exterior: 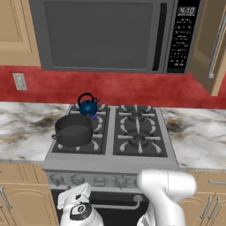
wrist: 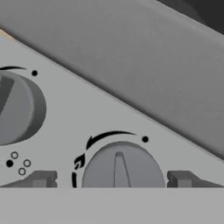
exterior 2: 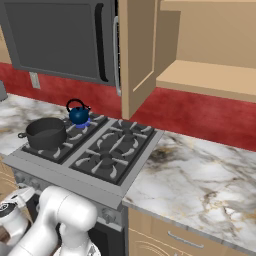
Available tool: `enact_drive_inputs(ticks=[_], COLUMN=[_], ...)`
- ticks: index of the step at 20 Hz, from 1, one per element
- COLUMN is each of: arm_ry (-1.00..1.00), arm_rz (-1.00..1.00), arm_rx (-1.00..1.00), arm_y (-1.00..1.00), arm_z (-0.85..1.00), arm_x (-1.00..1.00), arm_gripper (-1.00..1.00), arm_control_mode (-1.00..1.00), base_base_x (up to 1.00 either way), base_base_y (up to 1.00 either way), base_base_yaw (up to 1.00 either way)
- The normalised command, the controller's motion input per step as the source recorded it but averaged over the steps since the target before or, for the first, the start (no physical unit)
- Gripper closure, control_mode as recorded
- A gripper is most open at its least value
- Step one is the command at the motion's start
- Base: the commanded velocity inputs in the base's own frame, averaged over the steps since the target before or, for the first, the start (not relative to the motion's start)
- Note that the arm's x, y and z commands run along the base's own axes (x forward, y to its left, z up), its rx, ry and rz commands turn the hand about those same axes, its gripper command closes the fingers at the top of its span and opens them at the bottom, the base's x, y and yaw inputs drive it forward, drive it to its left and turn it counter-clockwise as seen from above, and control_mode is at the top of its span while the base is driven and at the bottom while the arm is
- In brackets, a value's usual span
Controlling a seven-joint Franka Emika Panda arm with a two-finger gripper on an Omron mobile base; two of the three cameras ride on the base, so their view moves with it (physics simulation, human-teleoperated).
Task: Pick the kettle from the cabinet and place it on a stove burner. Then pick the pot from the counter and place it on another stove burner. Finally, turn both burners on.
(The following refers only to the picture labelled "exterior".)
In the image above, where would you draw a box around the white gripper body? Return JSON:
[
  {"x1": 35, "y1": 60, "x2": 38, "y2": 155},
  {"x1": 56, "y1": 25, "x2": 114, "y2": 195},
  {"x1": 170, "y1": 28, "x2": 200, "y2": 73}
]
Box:
[{"x1": 56, "y1": 182, "x2": 93, "y2": 210}]

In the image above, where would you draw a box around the grey stove knob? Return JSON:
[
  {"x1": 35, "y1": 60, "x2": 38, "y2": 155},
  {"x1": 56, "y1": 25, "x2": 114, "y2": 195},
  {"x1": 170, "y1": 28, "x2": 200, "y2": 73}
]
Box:
[
  {"x1": 71, "y1": 174, "x2": 86, "y2": 187},
  {"x1": 49, "y1": 173, "x2": 64, "y2": 185},
  {"x1": 114, "y1": 176, "x2": 128, "y2": 190},
  {"x1": 93, "y1": 176, "x2": 107, "y2": 188}
]

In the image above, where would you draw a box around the tan base cabinet door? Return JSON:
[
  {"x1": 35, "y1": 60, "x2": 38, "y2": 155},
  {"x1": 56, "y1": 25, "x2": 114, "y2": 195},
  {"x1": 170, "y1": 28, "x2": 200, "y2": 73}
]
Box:
[
  {"x1": 0, "y1": 183, "x2": 59, "y2": 226},
  {"x1": 209, "y1": 192, "x2": 226, "y2": 226},
  {"x1": 179, "y1": 192, "x2": 215, "y2": 226}
]

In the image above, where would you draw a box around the grey stove with black grates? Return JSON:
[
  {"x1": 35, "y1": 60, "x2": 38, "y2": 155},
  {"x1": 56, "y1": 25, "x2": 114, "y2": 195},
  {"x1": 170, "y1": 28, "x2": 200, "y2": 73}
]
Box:
[{"x1": 41, "y1": 103, "x2": 181, "y2": 226}]

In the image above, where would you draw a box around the dark grey pot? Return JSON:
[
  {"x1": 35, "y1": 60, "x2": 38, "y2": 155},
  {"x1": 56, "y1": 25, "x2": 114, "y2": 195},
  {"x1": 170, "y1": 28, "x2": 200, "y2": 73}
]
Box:
[{"x1": 51, "y1": 113, "x2": 95, "y2": 148}]

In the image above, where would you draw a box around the blue kettle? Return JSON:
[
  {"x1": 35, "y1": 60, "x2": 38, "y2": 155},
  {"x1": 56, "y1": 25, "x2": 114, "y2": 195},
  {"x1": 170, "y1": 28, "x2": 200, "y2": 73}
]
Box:
[{"x1": 77, "y1": 92, "x2": 101, "y2": 120}]

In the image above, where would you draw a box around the open tan cabinet door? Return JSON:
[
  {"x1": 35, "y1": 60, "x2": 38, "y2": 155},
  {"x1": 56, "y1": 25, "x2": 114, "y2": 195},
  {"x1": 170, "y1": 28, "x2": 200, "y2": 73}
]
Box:
[{"x1": 187, "y1": 0, "x2": 226, "y2": 97}]

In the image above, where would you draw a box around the black oven door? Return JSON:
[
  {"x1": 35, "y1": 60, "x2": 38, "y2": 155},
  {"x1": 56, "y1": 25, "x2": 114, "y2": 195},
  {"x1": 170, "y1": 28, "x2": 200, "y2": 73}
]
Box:
[{"x1": 50, "y1": 188, "x2": 152, "y2": 226}]

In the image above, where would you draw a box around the tan drawer front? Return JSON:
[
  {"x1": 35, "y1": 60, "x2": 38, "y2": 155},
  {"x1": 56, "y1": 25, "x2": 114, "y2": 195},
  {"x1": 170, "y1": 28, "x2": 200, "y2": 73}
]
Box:
[
  {"x1": 0, "y1": 162, "x2": 49, "y2": 185},
  {"x1": 188, "y1": 171, "x2": 226, "y2": 193}
]

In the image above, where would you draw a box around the grey microwave oven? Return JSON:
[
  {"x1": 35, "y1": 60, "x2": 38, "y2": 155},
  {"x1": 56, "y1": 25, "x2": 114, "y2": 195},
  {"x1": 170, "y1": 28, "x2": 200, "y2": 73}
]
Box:
[{"x1": 28, "y1": 0, "x2": 205, "y2": 75}]

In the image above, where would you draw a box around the grey oven door handle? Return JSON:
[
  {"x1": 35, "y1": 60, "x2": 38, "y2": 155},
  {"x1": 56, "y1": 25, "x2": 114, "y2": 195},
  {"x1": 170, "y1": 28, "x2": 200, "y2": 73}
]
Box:
[{"x1": 87, "y1": 194, "x2": 144, "y2": 211}]

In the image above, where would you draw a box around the grey wall outlet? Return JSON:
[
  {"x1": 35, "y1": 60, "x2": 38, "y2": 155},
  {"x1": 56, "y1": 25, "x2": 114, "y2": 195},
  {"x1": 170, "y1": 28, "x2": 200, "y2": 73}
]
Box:
[{"x1": 11, "y1": 72, "x2": 28, "y2": 92}]

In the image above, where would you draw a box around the silver drawer handle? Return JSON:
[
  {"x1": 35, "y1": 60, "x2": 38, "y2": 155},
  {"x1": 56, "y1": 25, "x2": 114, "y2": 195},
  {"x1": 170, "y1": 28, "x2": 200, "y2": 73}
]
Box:
[{"x1": 207, "y1": 179, "x2": 226, "y2": 187}]

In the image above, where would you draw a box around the tan wall cabinet door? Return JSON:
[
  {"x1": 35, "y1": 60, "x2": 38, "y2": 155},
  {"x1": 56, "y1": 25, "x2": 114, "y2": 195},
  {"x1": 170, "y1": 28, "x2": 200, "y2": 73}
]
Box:
[{"x1": 0, "y1": 0, "x2": 42, "y2": 68}]

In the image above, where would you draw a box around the black microwave door handle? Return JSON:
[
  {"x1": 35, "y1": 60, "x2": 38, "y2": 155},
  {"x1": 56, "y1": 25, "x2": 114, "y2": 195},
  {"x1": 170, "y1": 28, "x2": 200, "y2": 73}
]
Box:
[{"x1": 152, "y1": 2, "x2": 168, "y2": 72}]

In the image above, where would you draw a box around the long silver cabinet handle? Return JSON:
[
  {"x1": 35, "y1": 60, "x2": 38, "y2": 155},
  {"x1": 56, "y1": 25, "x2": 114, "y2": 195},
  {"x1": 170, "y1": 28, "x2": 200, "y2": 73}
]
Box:
[{"x1": 207, "y1": 4, "x2": 226, "y2": 80}]

